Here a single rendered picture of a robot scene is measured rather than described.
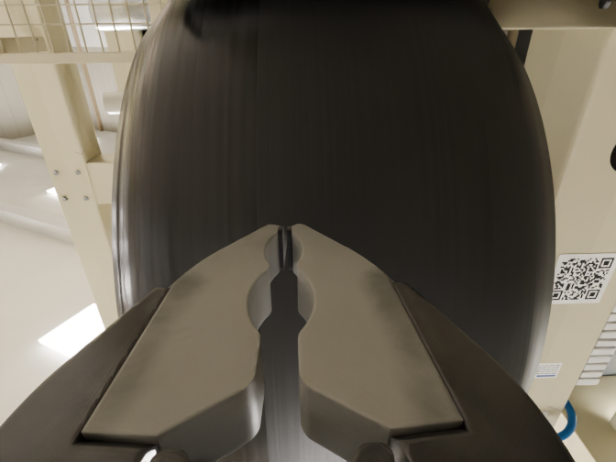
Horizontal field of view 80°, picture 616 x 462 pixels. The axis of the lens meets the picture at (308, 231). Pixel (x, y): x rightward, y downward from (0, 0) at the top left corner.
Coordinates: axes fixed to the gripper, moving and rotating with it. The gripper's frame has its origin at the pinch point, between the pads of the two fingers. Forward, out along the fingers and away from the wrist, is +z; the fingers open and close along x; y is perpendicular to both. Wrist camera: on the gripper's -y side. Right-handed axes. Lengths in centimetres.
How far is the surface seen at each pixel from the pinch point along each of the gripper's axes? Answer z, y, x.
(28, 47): 75, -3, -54
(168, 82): 13.2, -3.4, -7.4
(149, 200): 8.6, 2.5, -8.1
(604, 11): 23.3, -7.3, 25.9
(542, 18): 31.9, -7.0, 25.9
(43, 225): 486, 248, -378
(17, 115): 1110, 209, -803
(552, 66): 31.8, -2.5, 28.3
